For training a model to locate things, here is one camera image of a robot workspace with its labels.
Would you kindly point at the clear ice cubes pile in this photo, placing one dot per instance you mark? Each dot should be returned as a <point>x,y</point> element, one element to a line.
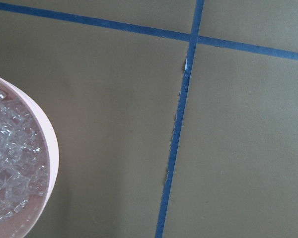
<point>23,157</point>

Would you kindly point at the blue tape line lengthwise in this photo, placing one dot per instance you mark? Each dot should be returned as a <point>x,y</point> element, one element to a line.
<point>179,119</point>

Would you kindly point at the blue tape line crosswise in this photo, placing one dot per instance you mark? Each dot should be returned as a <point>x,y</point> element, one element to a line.
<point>180,36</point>

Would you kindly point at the pink bowl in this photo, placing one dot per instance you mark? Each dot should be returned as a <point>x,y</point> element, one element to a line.
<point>20,225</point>

